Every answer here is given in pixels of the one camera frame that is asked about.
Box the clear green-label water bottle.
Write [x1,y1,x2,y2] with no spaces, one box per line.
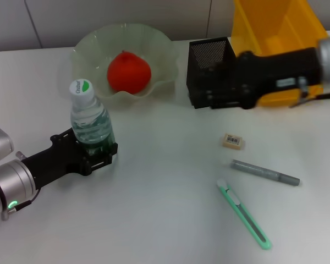
[69,79,117,158]

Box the yellow plastic bin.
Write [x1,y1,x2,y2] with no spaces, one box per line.
[230,0,329,107]

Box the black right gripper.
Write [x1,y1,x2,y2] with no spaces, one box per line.
[206,46,325,110]

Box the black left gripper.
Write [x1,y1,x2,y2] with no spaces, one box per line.
[20,128,119,190]

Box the green utility knife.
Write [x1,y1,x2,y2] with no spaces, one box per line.
[216,178,272,251]

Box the beige eraser with barcode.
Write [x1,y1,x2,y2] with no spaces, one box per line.
[219,133,243,151]

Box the black mesh pen holder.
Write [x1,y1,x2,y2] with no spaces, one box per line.
[186,36,239,110]

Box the silver right gripper cable plug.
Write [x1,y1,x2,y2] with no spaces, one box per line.
[289,86,330,108]

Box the pale green wavy fruit plate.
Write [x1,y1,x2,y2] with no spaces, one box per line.
[71,23,180,109]

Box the grey marker pen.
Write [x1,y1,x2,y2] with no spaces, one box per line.
[222,158,301,187]

